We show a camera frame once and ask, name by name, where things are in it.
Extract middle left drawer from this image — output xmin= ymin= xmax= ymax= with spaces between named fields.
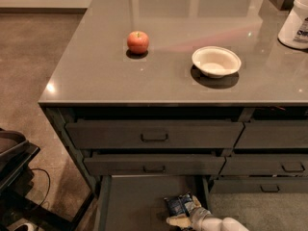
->
xmin=84 ymin=154 xmax=225 ymax=175

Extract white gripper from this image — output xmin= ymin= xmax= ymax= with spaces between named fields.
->
xmin=166 ymin=195 xmax=222 ymax=231

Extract bottom right drawer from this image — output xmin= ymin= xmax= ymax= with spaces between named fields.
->
xmin=210 ymin=177 xmax=308 ymax=193

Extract grey counter cabinet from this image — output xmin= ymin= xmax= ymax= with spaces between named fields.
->
xmin=39 ymin=0 xmax=308 ymax=231

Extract red apple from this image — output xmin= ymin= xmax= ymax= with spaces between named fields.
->
xmin=127 ymin=31 xmax=149 ymax=54

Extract middle right drawer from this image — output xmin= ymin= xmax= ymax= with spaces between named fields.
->
xmin=220 ymin=154 xmax=308 ymax=176

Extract white paper bowl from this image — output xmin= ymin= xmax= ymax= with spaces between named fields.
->
xmin=192 ymin=46 xmax=242 ymax=78

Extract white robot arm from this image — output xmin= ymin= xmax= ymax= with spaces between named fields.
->
xmin=167 ymin=195 xmax=249 ymax=231

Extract top left drawer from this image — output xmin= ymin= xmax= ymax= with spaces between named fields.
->
xmin=65 ymin=120 xmax=244 ymax=149

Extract black cable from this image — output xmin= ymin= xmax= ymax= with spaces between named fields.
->
xmin=28 ymin=167 xmax=52 ymax=210

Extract open bottom left drawer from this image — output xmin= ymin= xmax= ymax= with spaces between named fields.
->
xmin=93 ymin=175 xmax=210 ymax=231

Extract blue chip bag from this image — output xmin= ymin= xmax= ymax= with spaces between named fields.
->
xmin=165 ymin=192 xmax=195 ymax=217

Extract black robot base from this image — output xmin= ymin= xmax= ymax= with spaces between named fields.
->
xmin=0 ymin=129 xmax=94 ymax=231

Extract white plastic canister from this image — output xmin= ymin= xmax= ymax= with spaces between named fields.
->
xmin=278 ymin=0 xmax=308 ymax=49

